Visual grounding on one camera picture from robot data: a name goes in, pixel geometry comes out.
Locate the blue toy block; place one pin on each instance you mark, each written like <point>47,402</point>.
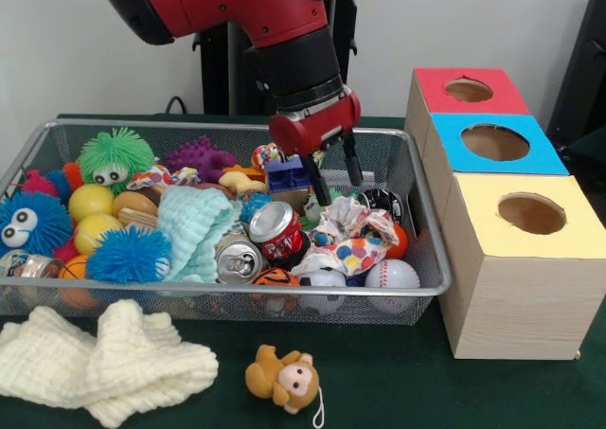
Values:
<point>286,175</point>

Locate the small blue spiky puffer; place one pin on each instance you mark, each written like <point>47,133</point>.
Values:
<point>128,256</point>

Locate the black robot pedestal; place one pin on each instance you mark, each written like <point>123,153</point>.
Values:
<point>215,78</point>

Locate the mint green cloth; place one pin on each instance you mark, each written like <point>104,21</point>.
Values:
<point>194,225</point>

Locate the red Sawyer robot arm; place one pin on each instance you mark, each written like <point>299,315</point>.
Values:
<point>237,7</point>

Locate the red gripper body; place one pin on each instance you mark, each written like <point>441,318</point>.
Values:
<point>317,126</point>

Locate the wooden box with three holes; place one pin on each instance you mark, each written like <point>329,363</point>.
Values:
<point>516,296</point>

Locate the crushed red cola can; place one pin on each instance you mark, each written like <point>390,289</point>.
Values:
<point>277,225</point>

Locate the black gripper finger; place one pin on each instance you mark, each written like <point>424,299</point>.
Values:
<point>353,161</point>
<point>318,183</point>

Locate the purple spiky toy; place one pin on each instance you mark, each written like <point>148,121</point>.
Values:
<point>196,156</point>

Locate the brown plush monkey toy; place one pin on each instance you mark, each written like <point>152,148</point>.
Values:
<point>284,377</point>

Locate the crushed black can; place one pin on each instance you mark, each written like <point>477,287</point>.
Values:
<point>381,201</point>

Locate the white baseball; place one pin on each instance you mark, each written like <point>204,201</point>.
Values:
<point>392,277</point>

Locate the colourful dotted paper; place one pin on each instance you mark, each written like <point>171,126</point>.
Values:
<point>355,254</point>

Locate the green spiky puffer toy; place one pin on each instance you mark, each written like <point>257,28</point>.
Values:
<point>116,153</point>

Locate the blue spiky puffer toy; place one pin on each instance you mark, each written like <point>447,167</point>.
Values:
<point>33,225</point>

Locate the dark green side table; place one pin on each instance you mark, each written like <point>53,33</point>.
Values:
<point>592,154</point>

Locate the crushed beige drink can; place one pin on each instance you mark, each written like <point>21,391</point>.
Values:
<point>239,261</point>

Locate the shallow mesh bin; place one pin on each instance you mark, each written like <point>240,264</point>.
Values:
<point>426,239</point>

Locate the cream knitted cloth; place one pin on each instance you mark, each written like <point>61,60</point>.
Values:
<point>118,367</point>

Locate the plain yellow ball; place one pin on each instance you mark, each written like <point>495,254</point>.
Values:
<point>90,204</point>

